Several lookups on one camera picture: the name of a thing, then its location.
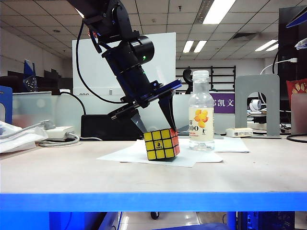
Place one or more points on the blue table edge rail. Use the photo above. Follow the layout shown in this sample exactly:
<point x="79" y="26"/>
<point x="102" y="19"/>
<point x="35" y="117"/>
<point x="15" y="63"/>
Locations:
<point x="153" y="202"/>

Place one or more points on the blue metal bookend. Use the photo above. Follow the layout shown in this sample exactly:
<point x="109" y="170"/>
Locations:
<point x="6" y="95"/>

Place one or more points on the black office chair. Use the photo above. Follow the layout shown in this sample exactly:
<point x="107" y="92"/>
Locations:
<point x="186" y="75"/>

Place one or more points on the red hanging ornament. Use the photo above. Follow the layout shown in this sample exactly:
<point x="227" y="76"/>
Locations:
<point x="97" y="34"/>

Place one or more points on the frosted plastic panel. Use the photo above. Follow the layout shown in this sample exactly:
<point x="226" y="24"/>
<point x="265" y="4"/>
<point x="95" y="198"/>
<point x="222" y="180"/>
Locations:
<point x="31" y="107"/>
<point x="299" y="112"/>

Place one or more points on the white plastic bag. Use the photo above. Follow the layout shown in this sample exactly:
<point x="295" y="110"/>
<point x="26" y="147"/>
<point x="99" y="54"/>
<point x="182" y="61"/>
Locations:
<point x="14" y="141"/>

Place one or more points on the frosted glass desk partition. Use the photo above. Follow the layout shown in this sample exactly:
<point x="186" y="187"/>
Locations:
<point x="67" y="112"/>

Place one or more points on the black shelf rack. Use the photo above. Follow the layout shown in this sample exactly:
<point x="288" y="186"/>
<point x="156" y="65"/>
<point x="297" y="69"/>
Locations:
<point x="223" y="76"/>

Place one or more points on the red patterned package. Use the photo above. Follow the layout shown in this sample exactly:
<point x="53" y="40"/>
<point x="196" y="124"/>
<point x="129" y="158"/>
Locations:
<point x="297" y="87"/>

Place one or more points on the ceiling light panel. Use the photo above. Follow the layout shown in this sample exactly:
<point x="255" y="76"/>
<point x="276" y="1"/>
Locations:
<point x="218" y="10"/>
<point x="266" y="45"/>
<point x="200" y="46"/>
<point x="188" y="46"/>
<point x="79" y="13"/>

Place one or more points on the blue dotted flag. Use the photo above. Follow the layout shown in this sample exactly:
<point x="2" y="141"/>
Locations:
<point x="28" y="72"/>

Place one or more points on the white paper sheet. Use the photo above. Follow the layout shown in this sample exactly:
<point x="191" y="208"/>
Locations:
<point x="230" y="145"/>
<point x="212" y="158"/>
<point x="120" y="155"/>

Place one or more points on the black caster wheel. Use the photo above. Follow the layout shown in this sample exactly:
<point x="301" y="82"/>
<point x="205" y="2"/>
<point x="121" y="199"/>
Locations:
<point x="154" y="215"/>

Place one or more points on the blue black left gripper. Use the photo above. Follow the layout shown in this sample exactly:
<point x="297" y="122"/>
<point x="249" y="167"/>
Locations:
<point x="148" y="95"/>

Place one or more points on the clear bottle with flower label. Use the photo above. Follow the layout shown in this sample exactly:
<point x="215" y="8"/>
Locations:
<point x="201" y="100"/>

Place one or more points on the white acrylic board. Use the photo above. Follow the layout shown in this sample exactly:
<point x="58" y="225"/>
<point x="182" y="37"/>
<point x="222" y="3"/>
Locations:
<point x="163" y="60"/>

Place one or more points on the small white desk fan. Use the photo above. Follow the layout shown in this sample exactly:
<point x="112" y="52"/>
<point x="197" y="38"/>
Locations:
<point x="255" y="105"/>

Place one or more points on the ceiling air vent grille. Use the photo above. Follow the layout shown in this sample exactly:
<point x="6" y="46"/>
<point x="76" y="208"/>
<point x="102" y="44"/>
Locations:
<point x="247" y="36"/>

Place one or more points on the black rectangular box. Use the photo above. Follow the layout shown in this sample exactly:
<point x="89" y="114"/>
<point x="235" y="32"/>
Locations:
<point x="105" y="127"/>

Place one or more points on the tall black cabinet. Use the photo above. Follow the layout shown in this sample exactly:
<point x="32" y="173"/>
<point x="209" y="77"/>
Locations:
<point x="287" y="38"/>

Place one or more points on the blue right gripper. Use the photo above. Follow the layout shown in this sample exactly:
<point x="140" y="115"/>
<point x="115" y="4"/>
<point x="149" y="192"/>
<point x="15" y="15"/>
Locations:
<point x="298" y="18"/>

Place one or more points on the purple sign with characters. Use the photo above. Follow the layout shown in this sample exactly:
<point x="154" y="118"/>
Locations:
<point x="225" y="103"/>

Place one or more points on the upright grey metal bookend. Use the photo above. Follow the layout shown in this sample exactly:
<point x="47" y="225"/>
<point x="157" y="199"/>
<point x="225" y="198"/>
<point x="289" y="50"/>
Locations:
<point x="239" y="107"/>

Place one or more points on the Rubik's cube with black frame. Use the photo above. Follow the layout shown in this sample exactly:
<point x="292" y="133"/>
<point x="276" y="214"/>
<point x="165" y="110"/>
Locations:
<point x="160" y="145"/>

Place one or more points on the white power strip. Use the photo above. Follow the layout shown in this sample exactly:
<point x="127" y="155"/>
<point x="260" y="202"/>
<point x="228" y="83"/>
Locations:
<point x="60" y="131"/>

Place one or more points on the white power adapter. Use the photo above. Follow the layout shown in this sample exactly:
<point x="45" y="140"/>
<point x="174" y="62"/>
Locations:
<point x="239" y="132"/>

